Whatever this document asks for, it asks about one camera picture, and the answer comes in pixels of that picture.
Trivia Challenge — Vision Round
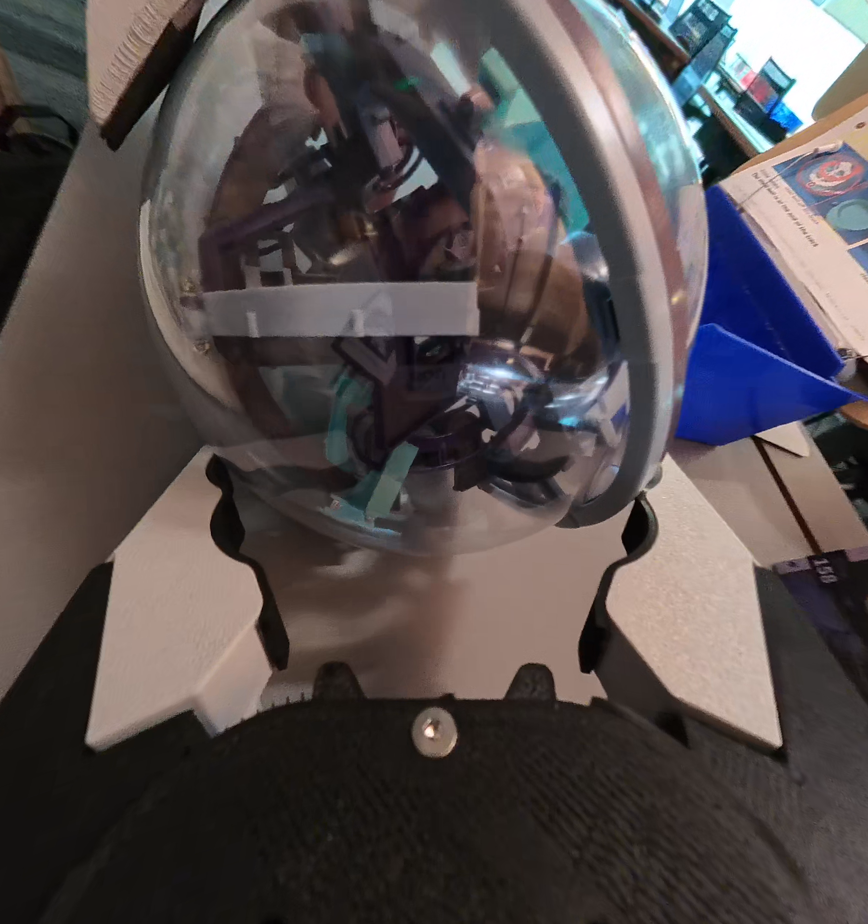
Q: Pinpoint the blue plastic bin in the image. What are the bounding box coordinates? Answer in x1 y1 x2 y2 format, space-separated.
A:
674 184 868 445

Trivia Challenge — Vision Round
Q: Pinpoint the dark maze ball box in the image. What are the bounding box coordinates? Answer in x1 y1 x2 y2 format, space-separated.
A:
772 540 868 730

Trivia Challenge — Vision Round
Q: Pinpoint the printed instruction paper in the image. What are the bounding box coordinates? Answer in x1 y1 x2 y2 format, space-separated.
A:
719 94 868 365

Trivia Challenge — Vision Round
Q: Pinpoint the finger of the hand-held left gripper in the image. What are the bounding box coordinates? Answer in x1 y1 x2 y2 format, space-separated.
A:
91 0 211 151

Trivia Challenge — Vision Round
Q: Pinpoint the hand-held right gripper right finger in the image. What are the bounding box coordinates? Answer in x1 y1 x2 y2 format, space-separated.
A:
578 478 786 756

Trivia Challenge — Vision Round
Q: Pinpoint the transparent maze ball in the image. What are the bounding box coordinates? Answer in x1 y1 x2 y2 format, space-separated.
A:
138 0 709 557

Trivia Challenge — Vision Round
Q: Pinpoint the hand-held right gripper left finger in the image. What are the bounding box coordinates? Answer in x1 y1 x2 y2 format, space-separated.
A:
85 446 291 752

